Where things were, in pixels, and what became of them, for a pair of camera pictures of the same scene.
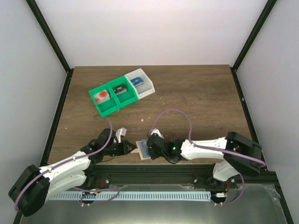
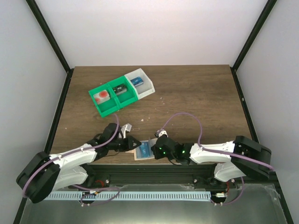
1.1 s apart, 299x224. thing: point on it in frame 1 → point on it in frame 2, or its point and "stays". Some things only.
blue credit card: x=144 y=148 stays
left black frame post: x=34 y=9 stays
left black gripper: x=125 y=143 → x=130 y=140
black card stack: x=119 y=89 stays
